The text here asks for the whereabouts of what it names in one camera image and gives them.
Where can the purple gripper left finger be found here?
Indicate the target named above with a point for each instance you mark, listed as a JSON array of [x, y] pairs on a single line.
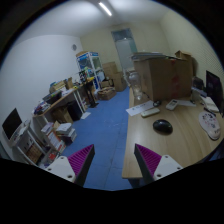
[[75, 167]]

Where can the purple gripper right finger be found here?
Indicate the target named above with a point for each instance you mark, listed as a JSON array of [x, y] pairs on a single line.
[[154, 166]]

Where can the black computer mouse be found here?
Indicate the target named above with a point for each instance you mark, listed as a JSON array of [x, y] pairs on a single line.
[[162, 126]]

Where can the white patterned mouse pad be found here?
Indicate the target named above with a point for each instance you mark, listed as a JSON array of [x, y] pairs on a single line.
[[210, 124]]

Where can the stack of books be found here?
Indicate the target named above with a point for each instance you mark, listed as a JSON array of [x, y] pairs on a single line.
[[66, 132]]

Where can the white shelf unit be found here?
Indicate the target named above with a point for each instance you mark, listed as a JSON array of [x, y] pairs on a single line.
[[25, 141]]

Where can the white remote control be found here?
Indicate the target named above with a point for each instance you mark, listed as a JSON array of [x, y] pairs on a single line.
[[150, 112]]

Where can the white paper sheet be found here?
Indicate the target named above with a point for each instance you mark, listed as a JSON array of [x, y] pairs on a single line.
[[140, 108]]

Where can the wooden side desk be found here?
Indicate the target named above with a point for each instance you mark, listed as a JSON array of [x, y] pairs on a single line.
[[71, 95]]

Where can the white calculator remote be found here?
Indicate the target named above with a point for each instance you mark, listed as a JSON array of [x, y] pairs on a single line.
[[172, 105]]

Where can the clear glass jar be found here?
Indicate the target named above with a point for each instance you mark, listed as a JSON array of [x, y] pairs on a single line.
[[137, 89]]

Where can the black monitor left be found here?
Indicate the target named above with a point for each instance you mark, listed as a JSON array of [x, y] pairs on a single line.
[[12, 122]]

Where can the black monitor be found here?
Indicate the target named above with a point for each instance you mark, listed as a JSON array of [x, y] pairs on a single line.
[[214, 88], [12, 122]]

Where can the open cardboard box floor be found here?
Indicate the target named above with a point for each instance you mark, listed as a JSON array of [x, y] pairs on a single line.
[[107, 93]]

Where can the white notebook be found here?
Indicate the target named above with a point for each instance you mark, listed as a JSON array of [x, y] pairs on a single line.
[[209, 103]]

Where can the large cardboard box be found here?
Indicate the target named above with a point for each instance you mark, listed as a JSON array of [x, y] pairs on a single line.
[[164, 78]]

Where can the black monitor right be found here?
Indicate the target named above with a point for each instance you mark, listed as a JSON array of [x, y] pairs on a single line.
[[214, 88]]

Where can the stacked cardboard boxes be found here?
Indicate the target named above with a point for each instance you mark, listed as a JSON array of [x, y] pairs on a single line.
[[111, 71]]

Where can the grey door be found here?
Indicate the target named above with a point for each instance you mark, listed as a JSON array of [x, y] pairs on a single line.
[[125, 46]]

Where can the ceiling light tube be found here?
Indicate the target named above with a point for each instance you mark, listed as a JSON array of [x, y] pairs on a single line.
[[105, 8]]

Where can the round wall clock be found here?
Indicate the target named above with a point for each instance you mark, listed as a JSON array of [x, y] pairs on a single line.
[[74, 47]]

